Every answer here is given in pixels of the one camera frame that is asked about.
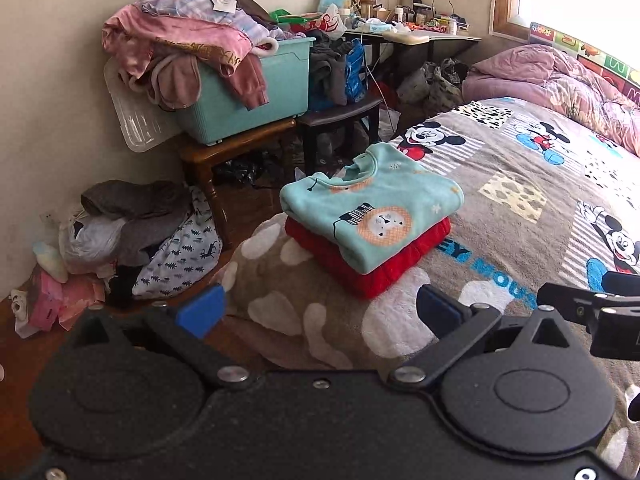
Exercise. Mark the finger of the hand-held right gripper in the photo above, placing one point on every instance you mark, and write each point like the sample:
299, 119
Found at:
575, 305
622, 282

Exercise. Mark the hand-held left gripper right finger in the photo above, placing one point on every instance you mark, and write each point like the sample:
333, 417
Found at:
437, 310

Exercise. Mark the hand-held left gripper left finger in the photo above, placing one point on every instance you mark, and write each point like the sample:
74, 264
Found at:
200, 310

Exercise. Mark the teal printed sweatshirt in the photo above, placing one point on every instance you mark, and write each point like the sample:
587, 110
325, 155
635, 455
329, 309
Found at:
375, 200

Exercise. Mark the tree printed fabric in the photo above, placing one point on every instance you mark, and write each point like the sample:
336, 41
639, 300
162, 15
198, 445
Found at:
185, 255

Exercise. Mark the red sweater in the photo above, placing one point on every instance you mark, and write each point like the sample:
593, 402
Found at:
385, 280

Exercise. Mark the cartoon printed blanket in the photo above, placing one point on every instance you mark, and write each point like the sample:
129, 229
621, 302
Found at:
500, 185

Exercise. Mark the pink paper boxes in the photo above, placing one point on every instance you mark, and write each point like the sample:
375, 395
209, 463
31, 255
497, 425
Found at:
55, 300

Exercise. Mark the pale soft toy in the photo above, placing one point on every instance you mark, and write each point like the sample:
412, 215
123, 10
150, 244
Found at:
50, 260

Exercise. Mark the wooden stool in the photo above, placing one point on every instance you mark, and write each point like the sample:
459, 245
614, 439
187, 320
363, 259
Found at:
240, 137

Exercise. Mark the clear plastic lid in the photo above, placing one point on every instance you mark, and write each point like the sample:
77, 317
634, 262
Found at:
135, 120

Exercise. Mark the pink quilt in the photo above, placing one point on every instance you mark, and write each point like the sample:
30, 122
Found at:
550, 80

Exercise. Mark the dark stool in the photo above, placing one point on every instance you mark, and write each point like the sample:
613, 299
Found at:
340, 110

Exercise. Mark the camouflage bag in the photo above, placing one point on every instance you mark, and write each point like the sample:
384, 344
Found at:
440, 85

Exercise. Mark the colourful alphabet foam mat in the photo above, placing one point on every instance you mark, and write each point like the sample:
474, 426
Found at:
590, 55

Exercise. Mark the teal storage bin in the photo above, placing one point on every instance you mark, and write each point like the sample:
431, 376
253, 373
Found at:
270, 90

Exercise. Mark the dusty pink hoodie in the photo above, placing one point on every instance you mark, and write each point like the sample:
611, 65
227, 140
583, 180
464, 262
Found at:
240, 80

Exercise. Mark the blue bag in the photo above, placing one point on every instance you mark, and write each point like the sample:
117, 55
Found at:
357, 70

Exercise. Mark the dark grey garment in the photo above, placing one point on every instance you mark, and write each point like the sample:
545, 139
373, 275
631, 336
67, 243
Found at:
327, 70

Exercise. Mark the cluttered white desk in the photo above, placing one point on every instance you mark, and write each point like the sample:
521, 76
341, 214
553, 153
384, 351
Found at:
450, 37

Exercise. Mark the white cushion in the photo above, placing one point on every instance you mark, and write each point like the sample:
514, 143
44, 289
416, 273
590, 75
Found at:
405, 36

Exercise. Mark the pink satin garment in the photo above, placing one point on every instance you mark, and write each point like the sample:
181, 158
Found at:
170, 35

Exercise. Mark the lilac plaid shirt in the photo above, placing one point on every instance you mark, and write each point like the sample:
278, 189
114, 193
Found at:
190, 5

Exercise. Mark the white plastic bag red print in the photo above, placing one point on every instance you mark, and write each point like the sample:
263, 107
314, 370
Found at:
327, 22

